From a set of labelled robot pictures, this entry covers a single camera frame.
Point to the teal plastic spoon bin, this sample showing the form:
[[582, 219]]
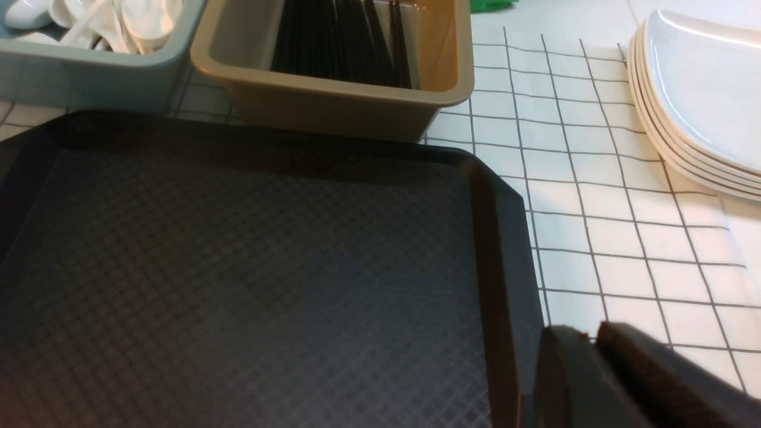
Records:
[[71, 78]]

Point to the green backdrop cloth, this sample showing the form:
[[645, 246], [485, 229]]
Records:
[[486, 6]]

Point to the stack of plates right side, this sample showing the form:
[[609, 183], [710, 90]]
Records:
[[695, 85]]

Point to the pile of white spoons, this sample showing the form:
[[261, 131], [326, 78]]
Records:
[[125, 27]]

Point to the brown plastic chopstick bin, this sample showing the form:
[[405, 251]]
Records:
[[234, 45]]

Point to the black chopsticks in bin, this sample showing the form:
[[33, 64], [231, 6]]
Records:
[[343, 41]]

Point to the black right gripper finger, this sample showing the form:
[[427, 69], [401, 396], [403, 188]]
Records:
[[627, 379]]

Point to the black serving tray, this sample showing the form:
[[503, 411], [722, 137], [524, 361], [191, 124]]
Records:
[[169, 273]]

